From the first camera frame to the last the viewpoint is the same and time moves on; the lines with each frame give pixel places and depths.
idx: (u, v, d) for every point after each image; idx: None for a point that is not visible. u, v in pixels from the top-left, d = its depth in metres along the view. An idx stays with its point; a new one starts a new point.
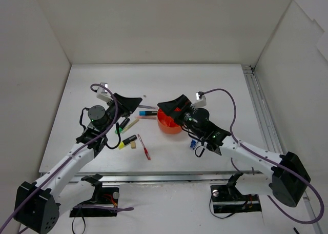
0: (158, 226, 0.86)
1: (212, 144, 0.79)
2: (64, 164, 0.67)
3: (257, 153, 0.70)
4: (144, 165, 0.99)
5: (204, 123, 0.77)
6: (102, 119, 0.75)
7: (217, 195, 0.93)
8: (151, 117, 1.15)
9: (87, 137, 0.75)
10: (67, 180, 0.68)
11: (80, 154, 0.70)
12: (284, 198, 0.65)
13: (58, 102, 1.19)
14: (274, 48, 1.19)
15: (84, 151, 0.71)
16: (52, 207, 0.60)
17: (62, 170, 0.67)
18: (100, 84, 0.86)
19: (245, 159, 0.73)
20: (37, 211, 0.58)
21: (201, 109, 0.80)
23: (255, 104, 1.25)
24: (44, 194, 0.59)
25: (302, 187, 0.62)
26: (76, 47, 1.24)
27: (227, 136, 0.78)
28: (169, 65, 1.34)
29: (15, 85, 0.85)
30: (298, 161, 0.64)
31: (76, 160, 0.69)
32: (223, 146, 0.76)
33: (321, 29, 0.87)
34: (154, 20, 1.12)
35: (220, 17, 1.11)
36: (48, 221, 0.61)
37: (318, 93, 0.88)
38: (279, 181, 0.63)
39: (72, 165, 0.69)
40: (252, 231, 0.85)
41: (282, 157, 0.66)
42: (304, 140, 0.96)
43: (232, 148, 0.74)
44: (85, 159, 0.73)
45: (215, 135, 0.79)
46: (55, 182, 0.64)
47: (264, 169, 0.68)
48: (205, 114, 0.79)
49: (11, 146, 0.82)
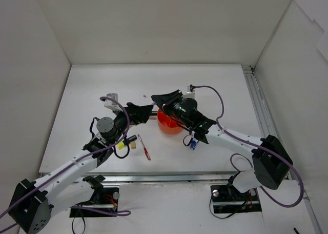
0: (158, 226, 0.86)
1: (199, 134, 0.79)
2: (65, 169, 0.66)
3: (238, 137, 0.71)
4: (144, 166, 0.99)
5: (191, 112, 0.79)
6: (111, 131, 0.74)
7: (217, 196, 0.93)
8: (151, 118, 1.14)
9: (94, 146, 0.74)
10: (67, 184, 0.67)
11: (83, 162, 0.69)
12: (266, 181, 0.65)
13: (58, 102, 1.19)
14: (274, 49, 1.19)
15: (88, 159, 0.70)
16: (43, 210, 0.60)
17: (62, 174, 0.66)
18: (107, 97, 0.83)
19: (229, 145, 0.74)
20: (29, 211, 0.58)
21: (190, 100, 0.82)
23: (255, 104, 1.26)
24: (39, 196, 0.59)
25: (285, 170, 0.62)
26: (76, 47, 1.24)
27: (212, 124, 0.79)
28: (169, 64, 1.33)
29: (15, 85, 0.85)
30: (278, 143, 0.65)
31: (78, 168, 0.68)
32: (208, 134, 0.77)
33: (321, 29, 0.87)
34: (154, 20, 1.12)
35: (220, 16, 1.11)
36: (38, 223, 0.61)
37: (318, 93, 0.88)
38: (258, 163, 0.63)
39: (73, 172, 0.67)
40: (252, 231, 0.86)
41: (263, 139, 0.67)
42: (304, 140, 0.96)
43: (217, 135, 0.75)
44: (88, 168, 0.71)
45: (202, 124, 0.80)
46: (54, 186, 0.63)
47: (247, 152, 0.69)
48: (193, 103, 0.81)
49: (11, 147, 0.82)
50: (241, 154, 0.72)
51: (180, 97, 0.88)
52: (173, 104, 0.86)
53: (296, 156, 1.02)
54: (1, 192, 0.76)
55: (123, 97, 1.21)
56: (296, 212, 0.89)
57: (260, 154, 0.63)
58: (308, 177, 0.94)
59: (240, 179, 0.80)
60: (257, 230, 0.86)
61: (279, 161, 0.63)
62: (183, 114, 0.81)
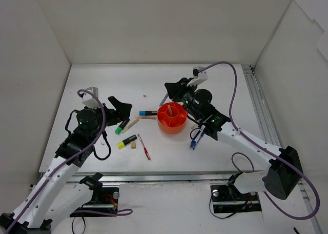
0: (158, 226, 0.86)
1: (209, 129, 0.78)
2: (40, 190, 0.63)
3: (256, 143, 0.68)
4: (144, 166, 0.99)
5: (204, 105, 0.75)
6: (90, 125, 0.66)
7: (217, 195, 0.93)
8: (151, 117, 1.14)
9: (69, 144, 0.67)
10: (50, 201, 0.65)
11: (59, 174, 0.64)
12: (275, 190, 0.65)
13: (58, 102, 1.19)
14: (274, 48, 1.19)
15: (63, 169, 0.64)
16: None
17: (39, 196, 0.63)
18: (86, 90, 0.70)
19: (243, 147, 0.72)
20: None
21: (205, 92, 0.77)
23: (255, 104, 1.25)
24: (21, 230, 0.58)
25: (296, 181, 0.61)
26: (76, 47, 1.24)
27: (226, 122, 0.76)
28: (169, 64, 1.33)
29: (15, 85, 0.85)
30: (296, 155, 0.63)
31: (54, 183, 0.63)
32: (221, 132, 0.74)
33: (321, 29, 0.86)
34: (154, 19, 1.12)
35: (220, 16, 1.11)
36: None
37: (318, 93, 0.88)
38: (273, 173, 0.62)
39: (50, 189, 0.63)
40: (252, 231, 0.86)
41: (281, 150, 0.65)
42: (304, 140, 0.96)
43: (231, 136, 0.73)
44: (68, 175, 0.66)
45: (213, 119, 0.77)
46: (34, 211, 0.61)
47: (262, 160, 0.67)
48: (208, 96, 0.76)
49: (11, 146, 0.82)
50: (254, 158, 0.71)
51: (189, 87, 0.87)
52: (182, 96, 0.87)
53: None
54: (1, 191, 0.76)
55: (123, 97, 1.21)
56: (296, 212, 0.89)
57: (277, 164, 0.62)
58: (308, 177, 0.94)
59: (240, 179, 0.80)
60: (257, 230, 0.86)
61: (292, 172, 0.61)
62: (195, 106, 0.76)
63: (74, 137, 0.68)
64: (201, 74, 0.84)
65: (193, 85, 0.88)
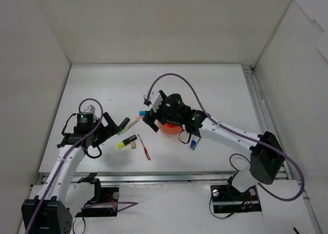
0: (158, 226, 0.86)
1: (190, 127, 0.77)
2: (59, 170, 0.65)
3: (235, 132, 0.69)
4: (144, 165, 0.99)
5: (176, 104, 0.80)
6: (89, 119, 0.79)
7: (217, 195, 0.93)
8: None
9: (70, 138, 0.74)
10: (68, 182, 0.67)
11: (71, 155, 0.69)
12: (261, 177, 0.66)
13: (58, 102, 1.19)
14: (274, 48, 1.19)
15: (74, 151, 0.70)
16: (63, 211, 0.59)
17: (59, 175, 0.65)
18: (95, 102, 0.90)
19: (225, 140, 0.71)
20: (51, 220, 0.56)
21: (173, 94, 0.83)
23: (255, 104, 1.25)
24: (51, 202, 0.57)
25: (278, 164, 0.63)
26: (76, 48, 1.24)
27: (205, 118, 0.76)
28: (168, 65, 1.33)
29: (15, 86, 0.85)
30: (274, 139, 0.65)
31: (69, 162, 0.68)
32: (202, 128, 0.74)
33: (320, 29, 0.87)
34: (153, 19, 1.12)
35: (220, 16, 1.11)
36: (65, 226, 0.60)
37: (318, 92, 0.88)
38: (255, 160, 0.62)
39: (67, 168, 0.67)
40: (252, 231, 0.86)
41: (260, 136, 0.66)
42: (305, 140, 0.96)
43: (212, 130, 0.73)
44: (77, 159, 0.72)
45: (194, 117, 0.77)
46: (58, 189, 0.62)
47: (243, 148, 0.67)
48: (177, 97, 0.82)
49: (11, 146, 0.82)
50: (238, 150, 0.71)
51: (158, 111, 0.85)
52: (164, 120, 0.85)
53: (296, 156, 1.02)
54: (2, 191, 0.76)
55: (123, 97, 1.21)
56: (296, 212, 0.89)
57: (258, 150, 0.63)
58: (308, 177, 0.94)
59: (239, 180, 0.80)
60: (257, 231, 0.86)
61: (272, 155, 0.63)
62: (169, 111, 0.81)
63: (77, 132, 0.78)
64: (150, 98, 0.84)
65: (159, 106, 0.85)
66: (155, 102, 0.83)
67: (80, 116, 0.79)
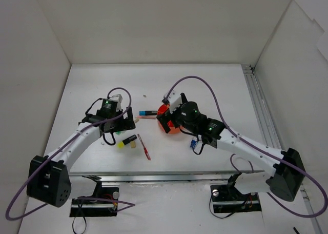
0: (158, 226, 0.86)
1: (207, 137, 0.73)
2: (73, 139, 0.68)
3: (258, 148, 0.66)
4: (144, 165, 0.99)
5: (192, 113, 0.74)
6: (113, 106, 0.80)
7: (217, 195, 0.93)
8: (151, 117, 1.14)
9: (91, 118, 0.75)
10: (78, 154, 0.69)
11: (87, 131, 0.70)
12: (281, 193, 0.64)
13: (58, 102, 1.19)
14: (274, 47, 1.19)
15: (92, 128, 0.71)
16: (65, 178, 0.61)
17: (72, 144, 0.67)
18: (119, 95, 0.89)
19: (244, 154, 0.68)
20: (51, 183, 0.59)
21: (189, 101, 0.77)
23: (255, 104, 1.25)
24: (56, 166, 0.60)
25: (299, 181, 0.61)
26: (76, 47, 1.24)
27: (224, 129, 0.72)
28: (169, 64, 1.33)
29: (15, 86, 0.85)
30: (298, 157, 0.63)
31: (84, 137, 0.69)
32: (221, 139, 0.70)
33: (320, 29, 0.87)
34: (153, 19, 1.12)
35: (220, 16, 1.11)
36: (62, 194, 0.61)
37: (318, 92, 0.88)
38: (280, 179, 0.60)
39: (81, 141, 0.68)
40: (252, 231, 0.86)
41: (283, 153, 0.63)
42: (305, 139, 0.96)
43: (231, 142, 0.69)
44: (93, 137, 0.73)
45: (211, 127, 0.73)
46: (66, 155, 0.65)
47: (266, 165, 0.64)
48: (193, 105, 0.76)
49: (11, 147, 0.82)
50: (258, 165, 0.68)
51: (173, 113, 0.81)
52: (176, 124, 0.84)
53: None
54: (2, 191, 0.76)
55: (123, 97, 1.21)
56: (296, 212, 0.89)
57: (282, 169, 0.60)
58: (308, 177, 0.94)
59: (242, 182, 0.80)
60: (257, 230, 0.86)
61: (296, 173, 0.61)
62: (183, 119, 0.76)
63: (98, 115, 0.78)
64: (169, 98, 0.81)
65: (176, 109, 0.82)
66: (173, 103, 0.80)
67: (105, 102, 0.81)
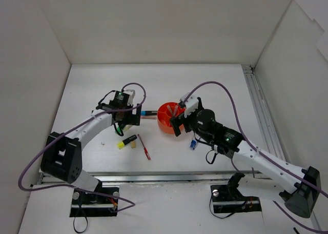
0: (158, 226, 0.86)
1: (223, 148, 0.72)
2: (88, 121, 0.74)
3: (279, 165, 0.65)
4: (144, 165, 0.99)
5: (209, 122, 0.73)
6: (125, 99, 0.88)
7: (217, 195, 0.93)
8: (151, 118, 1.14)
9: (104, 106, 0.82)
10: (91, 136, 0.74)
11: (101, 117, 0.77)
12: (296, 209, 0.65)
13: (58, 102, 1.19)
14: (274, 48, 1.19)
15: (105, 114, 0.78)
16: (78, 155, 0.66)
17: (86, 125, 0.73)
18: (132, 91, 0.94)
19: (262, 169, 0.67)
20: (66, 156, 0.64)
21: (206, 111, 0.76)
23: (255, 104, 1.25)
24: (72, 141, 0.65)
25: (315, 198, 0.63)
26: (76, 47, 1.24)
27: (242, 140, 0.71)
28: (169, 64, 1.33)
29: (15, 86, 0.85)
30: (318, 176, 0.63)
31: (98, 121, 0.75)
32: (239, 153, 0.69)
33: (320, 29, 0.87)
34: (153, 19, 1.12)
35: (220, 16, 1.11)
36: (74, 171, 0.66)
37: (318, 92, 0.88)
38: (300, 198, 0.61)
39: (95, 124, 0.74)
40: (252, 231, 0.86)
41: (304, 172, 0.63)
42: (305, 139, 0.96)
43: (250, 157, 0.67)
44: (104, 123, 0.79)
45: (228, 137, 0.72)
46: (82, 134, 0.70)
47: (286, 182, 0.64)
48: (211, 115, 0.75)
49: (11, 147, 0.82)
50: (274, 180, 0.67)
51: (188, 117, 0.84)
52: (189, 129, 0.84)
53: (296, 156, 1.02)
54: (2, 191, 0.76)
55: None
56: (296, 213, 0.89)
57: (303, 188, 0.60)
58: None
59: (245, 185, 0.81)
60: (257, 231, 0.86)
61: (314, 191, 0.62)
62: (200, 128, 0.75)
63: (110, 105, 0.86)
64: (187, 101, 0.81)
65: (191, 113, 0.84)
66: (190, 108, 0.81)
67: (119, 94, 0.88)
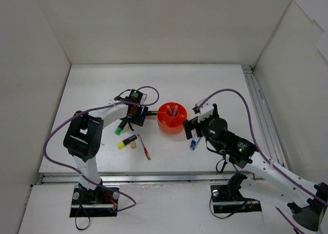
0: (158, 226, 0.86)
1: (235, 158, 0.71)
2: (108, 107, 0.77)
3: (291, 179, 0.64)
4: (144, 166, 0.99)
5: (222, 133, 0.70)
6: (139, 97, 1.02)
7: (217, 196, 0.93)
8: (151, 118, 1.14)
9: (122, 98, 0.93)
10: (108, 120, 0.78)
11: (120, 105, 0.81)
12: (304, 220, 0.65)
13: (58, 102, 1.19)
14: (274, 48, 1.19)
15: (122, 104, 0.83)
16: (99, 133, 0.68)
17: (107, 110, 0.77)
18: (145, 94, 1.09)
19: (274, 182, 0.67)
20: (88, 132, 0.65)
21: (219, 119, 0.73)
23: (255, 104, 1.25)
24: (95, 119, 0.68)
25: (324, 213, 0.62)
26: (76, 48, 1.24)
27: (254, 152, 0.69)
28: (169, 65, 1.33)
29: (15, 86, 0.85)
30: None
31: (117, 109, 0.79)
32: (252, 164, 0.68)
33: (320, 29, 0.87)
34: (153, 19, 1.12)
35: (220, 16, 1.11)
36: (93, 149, 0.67)
37: (318, 92, 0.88)
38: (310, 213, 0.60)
39: (114, 111, 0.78)
40: (251, 231, 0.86)
41: (317, 188, 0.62)
42: (305, 140, 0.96)
43: (263, 169, 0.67)
44: (119, 113, 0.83)
45: (241, 148, 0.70)
46: (103, 116, 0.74)
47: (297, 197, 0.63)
48: (223, 124, 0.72)
49: (11, 146, 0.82)
50: (286, 193, 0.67)
51: (202, 122, 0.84)
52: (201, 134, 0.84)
53: (296, 156, 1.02)
54: (2, 191, 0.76)
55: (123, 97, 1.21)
56: None
57: (315, 204, 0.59)
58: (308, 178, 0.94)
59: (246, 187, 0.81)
60: (257, 231, 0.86)
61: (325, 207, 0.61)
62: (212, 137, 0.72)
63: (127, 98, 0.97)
64: (202, 107, 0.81)
65: (205, 118, 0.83)
66: (204, 114, 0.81)
67: (134, 91, 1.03)
